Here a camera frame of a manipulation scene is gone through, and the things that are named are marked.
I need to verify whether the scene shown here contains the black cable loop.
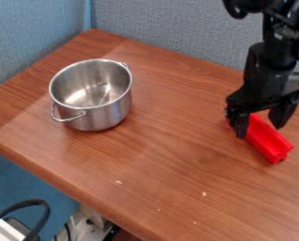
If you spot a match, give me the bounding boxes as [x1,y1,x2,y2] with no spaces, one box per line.
[0,199,53,241]

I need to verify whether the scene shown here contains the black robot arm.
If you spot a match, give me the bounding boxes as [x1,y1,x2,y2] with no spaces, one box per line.
[224,0,299,138]

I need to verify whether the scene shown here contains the red plastic block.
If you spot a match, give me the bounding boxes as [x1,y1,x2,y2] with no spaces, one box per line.
[246,114,294,165]

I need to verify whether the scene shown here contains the stainless steel pot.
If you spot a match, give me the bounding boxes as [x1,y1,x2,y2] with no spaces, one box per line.
[50,58,134,132]

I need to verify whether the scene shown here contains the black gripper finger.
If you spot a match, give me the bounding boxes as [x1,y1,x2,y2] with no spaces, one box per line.
[268,102,298,129]
[228,111,250,138]

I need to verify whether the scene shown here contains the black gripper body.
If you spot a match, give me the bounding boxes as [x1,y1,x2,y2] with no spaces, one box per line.
[226,42,299,116]

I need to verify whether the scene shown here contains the white cables under table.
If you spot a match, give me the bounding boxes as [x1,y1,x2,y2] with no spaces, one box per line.
[54,205,117,241]

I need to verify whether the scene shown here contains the white device under table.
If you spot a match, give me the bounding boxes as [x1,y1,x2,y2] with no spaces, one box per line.
[0,207,46,241]

